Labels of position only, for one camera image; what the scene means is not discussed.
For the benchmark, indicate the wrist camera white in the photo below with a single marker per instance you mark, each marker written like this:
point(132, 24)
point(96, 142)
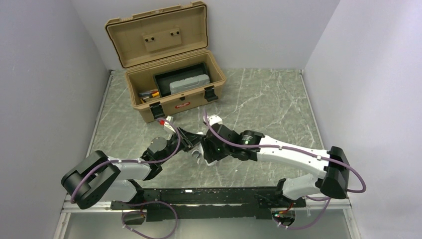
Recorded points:
point(167, 124)
point(213, 119)

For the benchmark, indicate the orange handled tool in toolbox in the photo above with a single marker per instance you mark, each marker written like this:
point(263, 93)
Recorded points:
point(149, 95)

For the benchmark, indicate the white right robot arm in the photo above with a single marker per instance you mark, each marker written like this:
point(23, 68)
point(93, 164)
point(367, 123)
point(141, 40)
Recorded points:
point(326, 171)

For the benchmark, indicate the silver combination wrench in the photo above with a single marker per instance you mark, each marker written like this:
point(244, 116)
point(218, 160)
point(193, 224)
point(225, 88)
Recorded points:
point(197, 155)

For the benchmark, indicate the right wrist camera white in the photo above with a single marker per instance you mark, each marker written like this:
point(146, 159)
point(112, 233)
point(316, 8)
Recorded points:
point(213, 119)

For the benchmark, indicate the grey plastic bit case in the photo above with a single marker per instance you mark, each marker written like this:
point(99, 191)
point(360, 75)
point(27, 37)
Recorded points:
point(189, 83)

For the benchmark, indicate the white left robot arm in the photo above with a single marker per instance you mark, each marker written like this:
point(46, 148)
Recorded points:
point(101, 177)

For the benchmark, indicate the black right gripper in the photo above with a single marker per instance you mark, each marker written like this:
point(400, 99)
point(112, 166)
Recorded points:
point(210, 155)

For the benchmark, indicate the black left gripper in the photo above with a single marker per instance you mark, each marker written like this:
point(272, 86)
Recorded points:
point(190, 140)

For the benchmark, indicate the white remote control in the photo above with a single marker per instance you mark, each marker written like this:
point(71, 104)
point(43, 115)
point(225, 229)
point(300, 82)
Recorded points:
point(207, 148)

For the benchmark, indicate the black tray in toolbox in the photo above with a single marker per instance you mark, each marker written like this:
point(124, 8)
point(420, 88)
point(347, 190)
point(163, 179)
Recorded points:
point(163, 79)

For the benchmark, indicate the tan plastic toolbox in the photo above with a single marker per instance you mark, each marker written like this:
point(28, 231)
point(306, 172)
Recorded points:
point(160, 40)

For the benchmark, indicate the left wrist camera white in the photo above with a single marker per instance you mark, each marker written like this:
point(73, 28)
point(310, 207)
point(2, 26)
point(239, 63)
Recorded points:
point(167, 124)

